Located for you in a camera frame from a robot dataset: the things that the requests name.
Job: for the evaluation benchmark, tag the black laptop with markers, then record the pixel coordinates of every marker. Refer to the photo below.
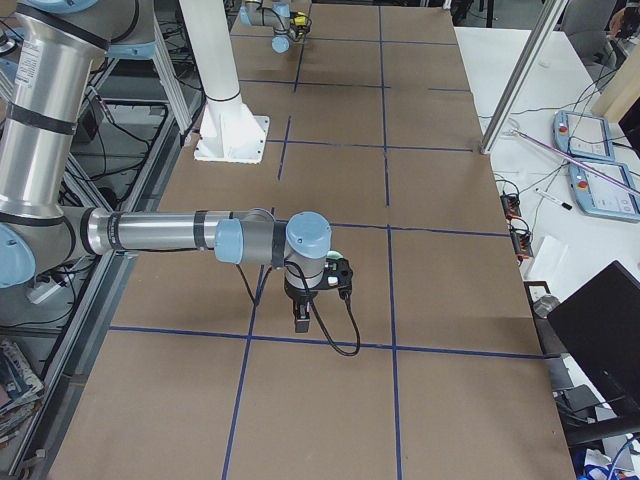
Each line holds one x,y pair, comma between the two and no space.
599,327

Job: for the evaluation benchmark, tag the grabber reacher tool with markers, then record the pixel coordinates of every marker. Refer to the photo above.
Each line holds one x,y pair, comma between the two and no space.
572,160

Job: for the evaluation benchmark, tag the silver metal cylinder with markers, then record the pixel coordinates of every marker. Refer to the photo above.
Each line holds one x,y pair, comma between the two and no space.
544,305

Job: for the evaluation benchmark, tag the teach pendant near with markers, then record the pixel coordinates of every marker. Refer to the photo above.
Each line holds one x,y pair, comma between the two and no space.
600,198

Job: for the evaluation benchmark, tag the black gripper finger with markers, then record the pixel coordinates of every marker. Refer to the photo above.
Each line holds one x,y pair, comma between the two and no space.
306,309
299,313

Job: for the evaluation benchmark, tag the aluminium profile post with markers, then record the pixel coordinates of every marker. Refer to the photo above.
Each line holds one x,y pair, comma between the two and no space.
533,47

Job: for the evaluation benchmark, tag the green plastic cup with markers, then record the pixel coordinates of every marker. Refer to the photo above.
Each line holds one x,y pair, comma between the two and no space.
334,256

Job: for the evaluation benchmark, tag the teach pendant far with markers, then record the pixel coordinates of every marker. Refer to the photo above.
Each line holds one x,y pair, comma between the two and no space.
583,135

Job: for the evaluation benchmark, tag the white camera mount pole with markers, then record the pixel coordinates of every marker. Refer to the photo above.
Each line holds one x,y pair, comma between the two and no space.
208,33

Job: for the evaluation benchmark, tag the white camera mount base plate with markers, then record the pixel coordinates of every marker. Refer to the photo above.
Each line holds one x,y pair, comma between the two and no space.
238,141

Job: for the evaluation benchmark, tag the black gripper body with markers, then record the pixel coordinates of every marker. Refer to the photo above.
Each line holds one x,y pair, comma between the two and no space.
296,295

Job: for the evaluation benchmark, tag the teach pendant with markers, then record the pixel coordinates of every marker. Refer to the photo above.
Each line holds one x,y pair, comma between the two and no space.
600,198
583,135

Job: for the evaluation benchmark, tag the black marker pen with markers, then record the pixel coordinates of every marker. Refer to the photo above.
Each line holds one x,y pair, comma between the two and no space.
545,195

